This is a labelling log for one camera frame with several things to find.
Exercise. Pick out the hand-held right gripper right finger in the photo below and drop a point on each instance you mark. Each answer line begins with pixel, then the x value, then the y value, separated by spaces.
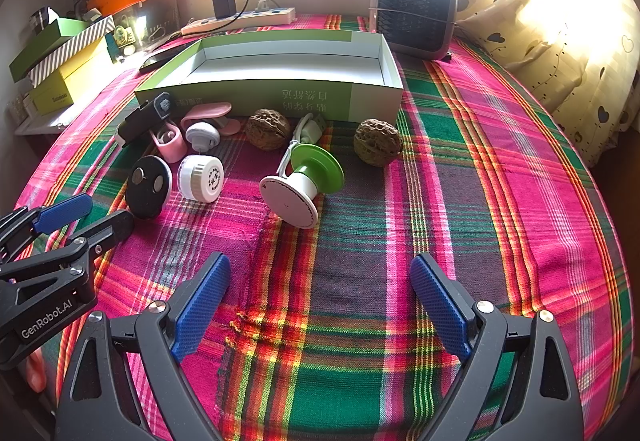
pixel 440 306

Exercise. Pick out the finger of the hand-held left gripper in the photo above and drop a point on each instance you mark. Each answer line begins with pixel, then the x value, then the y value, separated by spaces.
pixel 112 228
pixel 65 211

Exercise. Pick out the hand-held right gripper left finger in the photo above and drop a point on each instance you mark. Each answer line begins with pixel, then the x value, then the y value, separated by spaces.
pixel 202 306

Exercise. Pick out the black round disc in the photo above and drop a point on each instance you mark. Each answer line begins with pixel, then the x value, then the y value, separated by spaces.
pixel 147 193

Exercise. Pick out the white round jar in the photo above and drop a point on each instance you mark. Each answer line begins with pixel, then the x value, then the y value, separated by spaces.
pixel 197 178

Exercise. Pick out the black clip holder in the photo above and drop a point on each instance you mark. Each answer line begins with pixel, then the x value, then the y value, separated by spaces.
pixel 140 121

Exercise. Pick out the pink folding clip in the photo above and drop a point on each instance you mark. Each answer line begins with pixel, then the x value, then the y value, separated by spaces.
pixel 210 110

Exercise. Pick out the brown walnut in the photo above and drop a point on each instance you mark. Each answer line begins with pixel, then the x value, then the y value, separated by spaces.
pixel 377 141
pixel 267 128

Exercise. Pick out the green and white cardboard box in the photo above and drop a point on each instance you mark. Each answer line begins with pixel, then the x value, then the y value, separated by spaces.
pixel 310 98

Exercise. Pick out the person's left hand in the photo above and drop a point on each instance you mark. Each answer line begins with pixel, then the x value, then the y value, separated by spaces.
pixel 36 373

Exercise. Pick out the white plastic bag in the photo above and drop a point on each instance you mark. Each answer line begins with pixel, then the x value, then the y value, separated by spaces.
pixel 45 121

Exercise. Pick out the plaid cloth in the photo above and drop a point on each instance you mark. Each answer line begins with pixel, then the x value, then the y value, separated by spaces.
pixel 350 271

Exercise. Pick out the yellow box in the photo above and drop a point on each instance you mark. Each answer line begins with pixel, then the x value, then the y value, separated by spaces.
pixel 70 81

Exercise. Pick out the striped box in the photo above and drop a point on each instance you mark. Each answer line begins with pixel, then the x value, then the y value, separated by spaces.
pixel 75 46

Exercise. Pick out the black phone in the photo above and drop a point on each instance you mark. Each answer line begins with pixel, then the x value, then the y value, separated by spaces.
pixel 155 62

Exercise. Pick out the small green ornament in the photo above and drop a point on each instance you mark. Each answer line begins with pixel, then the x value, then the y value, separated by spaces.
pixel 123 38

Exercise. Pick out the metal tin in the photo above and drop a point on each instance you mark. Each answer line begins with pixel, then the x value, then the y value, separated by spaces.
pixel 42 21

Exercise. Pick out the clear plastic case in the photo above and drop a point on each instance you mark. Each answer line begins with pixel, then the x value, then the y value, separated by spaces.
pixel 160 21

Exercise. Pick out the white power strip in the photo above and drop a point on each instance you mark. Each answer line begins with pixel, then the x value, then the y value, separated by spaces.
pixel 260 16

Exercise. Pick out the white plug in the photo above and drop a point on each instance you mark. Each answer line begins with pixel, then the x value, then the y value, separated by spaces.
pixel 265 3

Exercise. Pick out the cream heart print curtain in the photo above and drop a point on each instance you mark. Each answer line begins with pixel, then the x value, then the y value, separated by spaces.
pixel 550 46

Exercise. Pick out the grey desk fan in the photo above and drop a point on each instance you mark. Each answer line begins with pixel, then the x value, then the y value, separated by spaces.
pixel 415 11

